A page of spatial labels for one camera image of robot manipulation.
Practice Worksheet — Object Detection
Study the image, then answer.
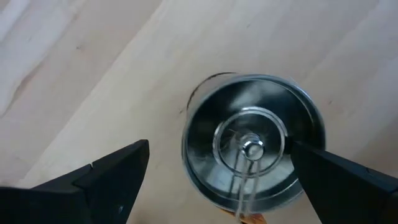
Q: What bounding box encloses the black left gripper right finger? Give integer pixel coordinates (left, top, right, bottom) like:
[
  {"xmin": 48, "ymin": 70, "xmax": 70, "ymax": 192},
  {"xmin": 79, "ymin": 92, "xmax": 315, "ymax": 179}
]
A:
[{"xmin": 290, "ymin": 141, "xmax": 398, "ymax": 224}]

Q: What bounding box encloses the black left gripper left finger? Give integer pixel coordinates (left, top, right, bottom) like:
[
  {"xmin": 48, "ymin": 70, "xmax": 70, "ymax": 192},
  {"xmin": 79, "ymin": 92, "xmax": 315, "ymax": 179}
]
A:
[{"xmin": 0, "ymin": 139, "xmax": 150, "ymax": 224}]

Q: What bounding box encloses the silver tin candle with lid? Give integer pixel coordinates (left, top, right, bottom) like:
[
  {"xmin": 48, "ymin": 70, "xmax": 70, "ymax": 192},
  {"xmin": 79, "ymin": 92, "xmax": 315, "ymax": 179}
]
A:
[{"xmin": 181, "ymin": 72, "xmax": 326, "ymax": 224}]

